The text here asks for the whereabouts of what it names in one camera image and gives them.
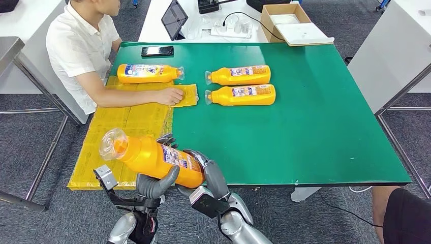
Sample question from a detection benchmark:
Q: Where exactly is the person's hand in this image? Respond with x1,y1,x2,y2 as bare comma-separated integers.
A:
155,87,184,106

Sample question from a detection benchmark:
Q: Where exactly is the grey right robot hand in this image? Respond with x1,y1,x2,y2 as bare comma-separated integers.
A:
175,149,230,200

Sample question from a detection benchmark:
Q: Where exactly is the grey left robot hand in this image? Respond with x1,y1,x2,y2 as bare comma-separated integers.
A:
135,133,181,203

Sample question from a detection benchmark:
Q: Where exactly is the orange detergent bottle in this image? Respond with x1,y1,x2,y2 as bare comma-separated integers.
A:
204,84,276,107
117,64,185,84
205,65,272,86
99,128,207,189

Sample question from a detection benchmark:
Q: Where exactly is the black smartphone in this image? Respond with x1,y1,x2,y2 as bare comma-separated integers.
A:
141,45,175,58

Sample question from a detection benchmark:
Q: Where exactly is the white table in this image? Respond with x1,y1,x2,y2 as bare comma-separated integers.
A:
138,0,270,44

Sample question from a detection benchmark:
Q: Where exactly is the yellow taped cardboard sheet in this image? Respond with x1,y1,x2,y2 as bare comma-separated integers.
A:
67,75,199,192

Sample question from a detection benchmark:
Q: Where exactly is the black tablet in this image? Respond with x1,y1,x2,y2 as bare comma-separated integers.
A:
161,0,189,41

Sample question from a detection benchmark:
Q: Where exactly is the white power strip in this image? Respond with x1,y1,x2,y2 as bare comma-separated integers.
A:
210,17,253,39

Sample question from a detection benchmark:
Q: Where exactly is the white table leg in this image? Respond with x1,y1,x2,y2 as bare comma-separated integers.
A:
291,187,322,203

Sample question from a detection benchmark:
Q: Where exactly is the black electronic device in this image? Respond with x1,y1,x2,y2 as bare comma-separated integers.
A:
197,0,236,15

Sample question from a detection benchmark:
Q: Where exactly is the person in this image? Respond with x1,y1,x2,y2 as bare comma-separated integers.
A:
46,0,185,115
372,186,431,244

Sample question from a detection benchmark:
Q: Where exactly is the green table mat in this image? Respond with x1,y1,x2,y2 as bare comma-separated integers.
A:
111,41,412,187

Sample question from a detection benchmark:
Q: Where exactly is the brown cardboard box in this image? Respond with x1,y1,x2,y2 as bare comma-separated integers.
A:
260,3,312,44

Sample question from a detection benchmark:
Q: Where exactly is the black bag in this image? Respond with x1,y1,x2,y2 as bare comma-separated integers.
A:
245,0,293,13
0,0,20,14

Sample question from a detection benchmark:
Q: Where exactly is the white foam pad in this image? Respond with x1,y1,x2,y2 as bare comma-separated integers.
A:
270,14,300,26

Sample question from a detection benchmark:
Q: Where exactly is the white foam board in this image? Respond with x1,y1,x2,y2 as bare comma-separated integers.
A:
275,22,335,47

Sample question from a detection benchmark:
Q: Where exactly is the steel table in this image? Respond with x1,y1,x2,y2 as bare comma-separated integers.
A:
0,36,83,213

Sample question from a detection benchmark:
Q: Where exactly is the white desk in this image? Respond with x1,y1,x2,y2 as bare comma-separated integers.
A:
0,0,90,125
347,0,431,114

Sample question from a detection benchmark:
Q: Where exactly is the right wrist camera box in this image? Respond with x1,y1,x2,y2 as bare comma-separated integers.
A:
189,186,231,219

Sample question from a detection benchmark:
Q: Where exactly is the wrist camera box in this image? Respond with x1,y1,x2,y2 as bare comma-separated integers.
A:
189,186,231,219
94,164,119,194

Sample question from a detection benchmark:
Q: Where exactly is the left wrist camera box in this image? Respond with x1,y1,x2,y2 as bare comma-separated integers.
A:
94,164,119,194

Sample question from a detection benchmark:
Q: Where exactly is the black power cable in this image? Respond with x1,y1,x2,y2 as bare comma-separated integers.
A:
222,12,287,42

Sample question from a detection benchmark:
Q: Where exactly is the black floor cable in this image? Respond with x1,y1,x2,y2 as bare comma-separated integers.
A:
318,192,385,230

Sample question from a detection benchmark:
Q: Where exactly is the steel table frame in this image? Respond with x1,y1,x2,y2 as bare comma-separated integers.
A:
374,63,431,199

